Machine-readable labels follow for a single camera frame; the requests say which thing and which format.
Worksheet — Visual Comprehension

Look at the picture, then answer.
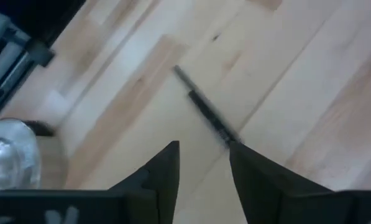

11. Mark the clear acrylic organizer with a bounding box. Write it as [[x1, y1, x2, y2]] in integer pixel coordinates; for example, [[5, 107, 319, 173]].
[[0, 118, 68, 194]]

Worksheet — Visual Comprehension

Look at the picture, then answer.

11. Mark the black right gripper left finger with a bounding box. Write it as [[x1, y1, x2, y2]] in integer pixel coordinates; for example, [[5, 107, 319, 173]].
[[0, 141, 181, 224]]

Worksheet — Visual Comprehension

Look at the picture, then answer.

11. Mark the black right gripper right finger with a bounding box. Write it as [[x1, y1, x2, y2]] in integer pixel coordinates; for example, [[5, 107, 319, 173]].
[[229, 141, 371, 224]]

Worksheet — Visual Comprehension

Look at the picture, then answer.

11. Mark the black table frame rail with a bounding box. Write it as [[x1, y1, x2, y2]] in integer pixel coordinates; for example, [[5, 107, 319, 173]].
[[0, 0, 87, 124]]

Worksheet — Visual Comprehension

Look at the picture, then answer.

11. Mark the thin silver-tipped makeup brush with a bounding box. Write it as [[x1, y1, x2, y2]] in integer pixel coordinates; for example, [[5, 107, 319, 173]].
[[172, 64, 242, 147]]

